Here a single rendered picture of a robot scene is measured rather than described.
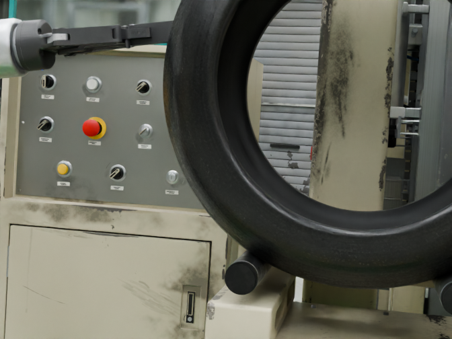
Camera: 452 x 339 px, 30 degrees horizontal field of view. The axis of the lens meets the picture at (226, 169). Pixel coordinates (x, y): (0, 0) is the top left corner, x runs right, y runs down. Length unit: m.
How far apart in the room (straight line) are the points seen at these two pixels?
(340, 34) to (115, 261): 0.77
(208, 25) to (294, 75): 9.72
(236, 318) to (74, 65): 1.01
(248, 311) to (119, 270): 0.83
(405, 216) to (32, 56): 0.63
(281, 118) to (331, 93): 9.40
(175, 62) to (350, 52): 0.42
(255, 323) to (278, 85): 9.82
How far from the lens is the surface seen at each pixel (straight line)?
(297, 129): 10.83
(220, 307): 1.14
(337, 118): 1.47
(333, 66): 1.47
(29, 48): 1.28
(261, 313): 1.13
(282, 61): 10.91
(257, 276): 1.13
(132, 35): 1.25
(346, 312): 1.43
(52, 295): 1.99
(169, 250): 1.89
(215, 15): 1.13
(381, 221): 1.37
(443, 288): 1.13
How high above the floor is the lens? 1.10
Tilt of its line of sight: 3 degrees down
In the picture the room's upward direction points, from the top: 4 degrees clockwise
